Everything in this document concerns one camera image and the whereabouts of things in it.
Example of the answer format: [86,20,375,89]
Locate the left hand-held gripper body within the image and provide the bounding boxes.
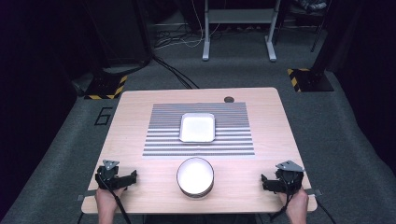
[94,159,120,191]

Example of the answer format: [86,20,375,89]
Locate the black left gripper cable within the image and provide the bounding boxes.
[96,174,133,224]

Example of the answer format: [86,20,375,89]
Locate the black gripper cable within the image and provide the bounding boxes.
[269,189,295,222]
[96,174,133,224]

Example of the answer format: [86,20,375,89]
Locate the person's right hand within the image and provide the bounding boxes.
[277,186,310,218]

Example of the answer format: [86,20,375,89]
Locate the black floor cable bundle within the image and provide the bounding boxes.
[151,55,200,90]

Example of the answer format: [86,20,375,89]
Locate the black floor plate hazard tape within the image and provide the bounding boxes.
[287,67,335,93]
[83,73,129,101]

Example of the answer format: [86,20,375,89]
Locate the person's left hand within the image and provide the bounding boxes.
[94,186,126,216]

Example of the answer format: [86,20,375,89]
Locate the black cabinet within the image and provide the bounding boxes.
[83,0,153,76]

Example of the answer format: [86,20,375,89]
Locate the black stand column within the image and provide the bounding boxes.
[310,0,354,75]

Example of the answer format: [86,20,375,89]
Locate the grey striped table mat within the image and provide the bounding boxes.
[142,102,256,159]

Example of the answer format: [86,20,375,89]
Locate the black cable under table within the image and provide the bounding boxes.
[316,203,338,224]

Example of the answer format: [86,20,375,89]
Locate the white floor cable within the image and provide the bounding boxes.
[154,0,219,50]

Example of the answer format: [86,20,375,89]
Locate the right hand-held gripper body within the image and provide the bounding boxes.
[275,160,304,196]

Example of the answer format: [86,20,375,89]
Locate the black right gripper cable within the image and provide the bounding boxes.
[269,189,295,222]

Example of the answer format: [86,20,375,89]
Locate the white rectangular tray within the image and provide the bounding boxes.
[178,112,217,144]

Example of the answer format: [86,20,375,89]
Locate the grey tape strip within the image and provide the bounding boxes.
[77,189,97,202]
[303,188,323,198]

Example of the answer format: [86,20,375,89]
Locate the white metal desk frame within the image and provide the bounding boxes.
[202,0,282,63]

